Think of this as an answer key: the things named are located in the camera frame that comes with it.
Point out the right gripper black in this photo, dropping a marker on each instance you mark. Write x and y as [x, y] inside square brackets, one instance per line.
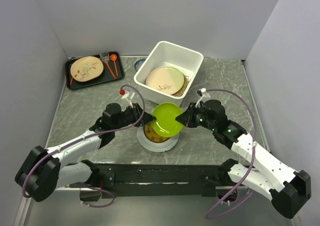
[185, 118]

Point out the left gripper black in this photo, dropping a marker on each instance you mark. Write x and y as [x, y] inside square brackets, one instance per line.
[136, 110]

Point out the yellow patterned dark plate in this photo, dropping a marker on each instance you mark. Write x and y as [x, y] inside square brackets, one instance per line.
[152, 136]

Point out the green plate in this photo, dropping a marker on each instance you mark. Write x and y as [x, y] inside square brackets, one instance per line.
[165, 123]

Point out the white plate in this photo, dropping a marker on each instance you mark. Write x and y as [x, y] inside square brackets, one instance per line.
[157, 147]

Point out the woven bamboo mat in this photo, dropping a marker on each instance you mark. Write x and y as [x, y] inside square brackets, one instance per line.
[183, 88]

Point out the cream plate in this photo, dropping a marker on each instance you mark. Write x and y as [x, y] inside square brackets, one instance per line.
[168, 80]

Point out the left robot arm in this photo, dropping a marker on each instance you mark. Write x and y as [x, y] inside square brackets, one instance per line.
[45, 170]

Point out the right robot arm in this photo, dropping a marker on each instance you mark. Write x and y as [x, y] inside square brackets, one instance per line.
[287, 189]

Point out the white plastic bin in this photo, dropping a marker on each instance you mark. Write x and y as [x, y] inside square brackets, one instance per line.
[171, 55]

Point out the small blue patterned dish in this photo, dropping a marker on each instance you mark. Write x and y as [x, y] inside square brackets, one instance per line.
[138, 64]

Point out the black serving tray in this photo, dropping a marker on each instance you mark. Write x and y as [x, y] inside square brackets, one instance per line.
[105, 77]

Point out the orange chopstick-like stick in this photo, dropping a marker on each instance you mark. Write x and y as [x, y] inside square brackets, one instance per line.
[109, 68]

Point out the orange spoon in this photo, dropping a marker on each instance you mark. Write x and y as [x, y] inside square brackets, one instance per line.
[113, 57]

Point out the small clear glass cup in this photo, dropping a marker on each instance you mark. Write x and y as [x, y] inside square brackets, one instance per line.
[104, 57]

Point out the beige bird plate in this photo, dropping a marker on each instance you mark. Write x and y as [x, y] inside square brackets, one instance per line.
[86, 69]

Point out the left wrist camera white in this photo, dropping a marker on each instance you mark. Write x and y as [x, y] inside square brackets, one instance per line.
[127, 96]

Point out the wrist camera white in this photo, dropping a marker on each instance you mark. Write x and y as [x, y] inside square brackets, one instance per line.
[127, 96]
[203, 96]

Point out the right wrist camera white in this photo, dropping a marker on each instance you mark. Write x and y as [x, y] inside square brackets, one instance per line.
[203, 96]

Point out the aluminium frame rail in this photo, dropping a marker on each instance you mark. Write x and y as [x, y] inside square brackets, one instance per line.
[256, 180]

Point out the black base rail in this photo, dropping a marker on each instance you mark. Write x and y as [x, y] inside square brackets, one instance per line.
[157, 180]

